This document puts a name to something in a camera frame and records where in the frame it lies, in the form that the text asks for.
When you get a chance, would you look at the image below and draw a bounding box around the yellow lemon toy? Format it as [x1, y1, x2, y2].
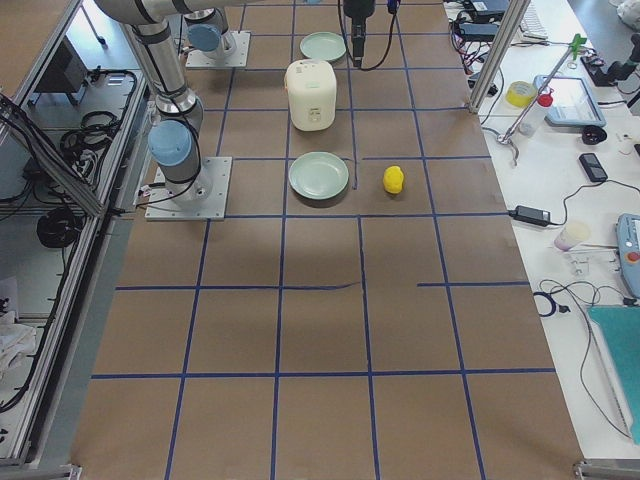
[382, 165, 405, 195]

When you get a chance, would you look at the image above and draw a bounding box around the teal mat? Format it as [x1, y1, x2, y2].
[588, 306, 639, 445]

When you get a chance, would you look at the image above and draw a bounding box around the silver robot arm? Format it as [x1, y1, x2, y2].
[181, 1, 375, 69]
[96, 1, 232, 220]

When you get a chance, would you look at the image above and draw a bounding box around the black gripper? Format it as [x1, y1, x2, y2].
[343, 0, 375, 67]

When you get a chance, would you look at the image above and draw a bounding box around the metal rod stand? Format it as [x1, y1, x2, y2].
[496, 33, 587, 166]

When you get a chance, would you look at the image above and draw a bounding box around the black power brick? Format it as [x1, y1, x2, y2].
[456, 23, 499, 42]

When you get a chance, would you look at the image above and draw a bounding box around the red capped squeeze bottle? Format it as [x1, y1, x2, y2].
[518, 91, 554, 138]

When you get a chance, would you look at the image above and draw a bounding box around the black power adapter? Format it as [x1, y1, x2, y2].
[508, 205, 552, 227]

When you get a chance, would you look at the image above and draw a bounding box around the pale green plate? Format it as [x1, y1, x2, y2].
[288, 151, 349, 201]
[300, 32, 346, 62]

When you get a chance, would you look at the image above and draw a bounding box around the yellow tape roll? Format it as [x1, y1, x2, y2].
[505, 81, 538, 108]

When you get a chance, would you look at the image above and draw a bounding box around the white paper cup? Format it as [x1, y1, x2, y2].
[553, 220, 591, 252]

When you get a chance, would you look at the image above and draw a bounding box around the aluminium frame post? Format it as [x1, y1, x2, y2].
[468, 0, 530, 113]

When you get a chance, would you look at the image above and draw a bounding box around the black mobile phone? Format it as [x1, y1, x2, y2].
[578, 153, 608, 183]

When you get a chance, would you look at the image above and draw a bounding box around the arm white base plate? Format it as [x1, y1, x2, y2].
[145, 157, 232, 221]
[186, 27, 251, 70]

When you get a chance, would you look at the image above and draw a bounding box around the blue teach pendant tablet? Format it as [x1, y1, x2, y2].
[545, 76, 606, 127]

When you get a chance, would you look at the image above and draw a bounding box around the white crumpled cloth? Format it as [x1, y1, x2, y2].
[0, 277, 39, 381]

